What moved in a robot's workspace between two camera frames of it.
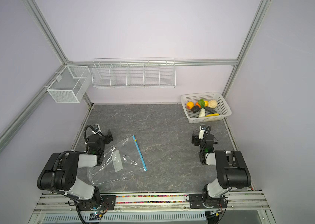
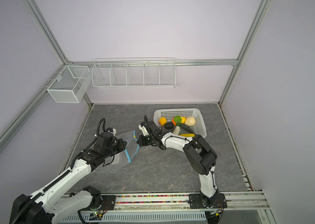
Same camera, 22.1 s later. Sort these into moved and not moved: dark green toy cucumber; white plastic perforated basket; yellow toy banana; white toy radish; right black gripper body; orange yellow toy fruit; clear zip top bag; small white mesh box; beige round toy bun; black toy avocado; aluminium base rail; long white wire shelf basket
Moved: white toy radish; clear zip top bag; dark green toy cucumber; right black gripper body; black toy avocado; beige round toy bun; yellow toy banana; white plastic perforated basket; orange yellow toy fruit
Not moved: small white mesh box; long white wire shelf basket; aluminium base rail
